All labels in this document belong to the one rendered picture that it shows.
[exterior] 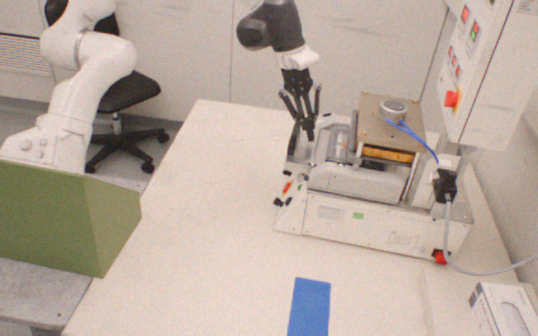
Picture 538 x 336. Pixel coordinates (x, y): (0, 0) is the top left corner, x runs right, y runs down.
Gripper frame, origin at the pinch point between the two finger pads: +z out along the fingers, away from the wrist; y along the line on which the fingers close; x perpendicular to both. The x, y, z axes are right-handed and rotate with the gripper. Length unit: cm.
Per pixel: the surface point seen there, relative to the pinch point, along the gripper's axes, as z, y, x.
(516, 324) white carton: 34, -48, 42
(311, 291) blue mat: 28.9, 0.3, 36.3
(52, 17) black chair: -35, 145, -94
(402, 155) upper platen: 6.2, -25.8, 9.7
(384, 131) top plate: -1.2, -22.0, 8.4
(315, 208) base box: 16.5, -0.6, 16.8
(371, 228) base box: 25.3, -15.2, 16.5
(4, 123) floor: 23, 235, -108
